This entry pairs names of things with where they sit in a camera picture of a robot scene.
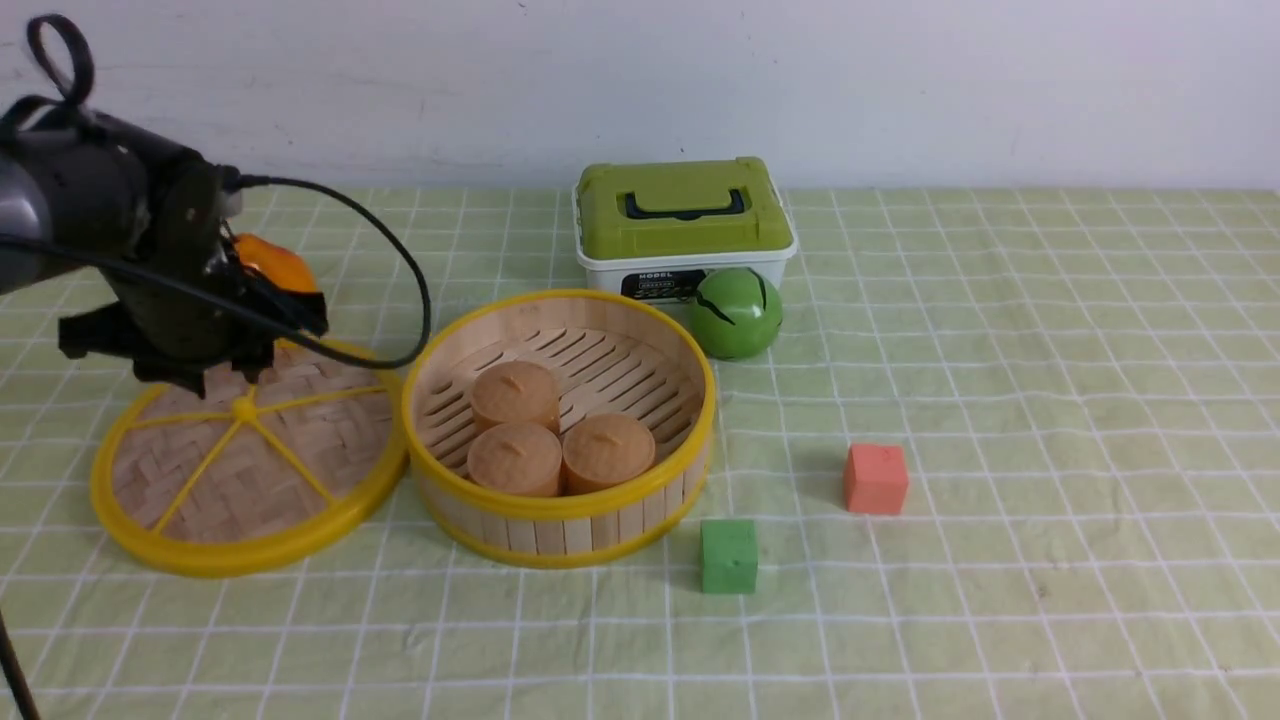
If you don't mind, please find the brown toy bun front left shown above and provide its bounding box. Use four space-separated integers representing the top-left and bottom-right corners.
467 421 563 498

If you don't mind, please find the green toy ball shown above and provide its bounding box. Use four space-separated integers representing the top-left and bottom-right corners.
687 266 785 360

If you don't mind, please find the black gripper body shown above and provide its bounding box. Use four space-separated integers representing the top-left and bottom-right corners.
58 158 329 383

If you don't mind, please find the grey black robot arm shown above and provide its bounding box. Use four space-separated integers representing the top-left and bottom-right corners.
3 96 328 395

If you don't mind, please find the bamboo steamer basket yellow rim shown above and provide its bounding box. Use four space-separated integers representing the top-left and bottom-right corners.
398 288 718 569

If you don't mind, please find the brown toy bun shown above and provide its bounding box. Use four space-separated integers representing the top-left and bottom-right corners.
468 360 561 436
561 413 657 495
467 421 563 498

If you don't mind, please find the red foam cube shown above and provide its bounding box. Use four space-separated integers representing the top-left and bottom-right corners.
844 443 910 516

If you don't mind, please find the brown toy bun back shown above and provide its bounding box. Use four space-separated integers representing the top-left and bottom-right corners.
468 360 561 436

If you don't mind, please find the orange toy pear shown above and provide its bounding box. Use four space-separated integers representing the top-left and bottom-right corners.
233 233 320 295

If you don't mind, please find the brown toy bun front right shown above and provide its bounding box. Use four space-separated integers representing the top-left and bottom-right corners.
561 413 657 495

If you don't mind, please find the green lidded white storage box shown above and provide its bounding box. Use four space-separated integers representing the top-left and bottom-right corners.
572 156 797 304

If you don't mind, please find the green checkered tablecloth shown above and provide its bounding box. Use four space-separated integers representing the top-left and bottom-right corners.
1 190 1279 719

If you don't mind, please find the yellow rimmed bamboo steamer lid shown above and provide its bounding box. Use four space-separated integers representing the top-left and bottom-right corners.
90 342 408 578

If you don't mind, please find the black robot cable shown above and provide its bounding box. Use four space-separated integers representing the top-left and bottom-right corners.
0 13 433 720

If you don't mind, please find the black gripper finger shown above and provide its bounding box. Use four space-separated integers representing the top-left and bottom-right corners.
161 368 206 398

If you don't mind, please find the green foam cube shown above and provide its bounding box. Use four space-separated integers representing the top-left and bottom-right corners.
700 518 759 594

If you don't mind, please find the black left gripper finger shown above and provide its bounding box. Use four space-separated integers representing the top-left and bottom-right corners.
234 357 273 386

